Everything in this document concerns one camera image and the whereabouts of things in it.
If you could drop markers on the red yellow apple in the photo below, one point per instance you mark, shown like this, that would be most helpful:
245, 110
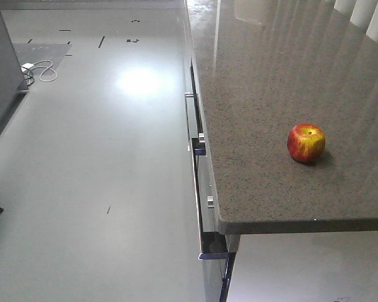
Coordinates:
306, 142

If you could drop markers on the grey kitchen island counter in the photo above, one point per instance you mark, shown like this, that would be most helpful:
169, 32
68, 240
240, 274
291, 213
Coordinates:
307, 231

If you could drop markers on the white power adapter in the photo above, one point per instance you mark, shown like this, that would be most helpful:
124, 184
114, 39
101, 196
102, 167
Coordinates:
26, 66

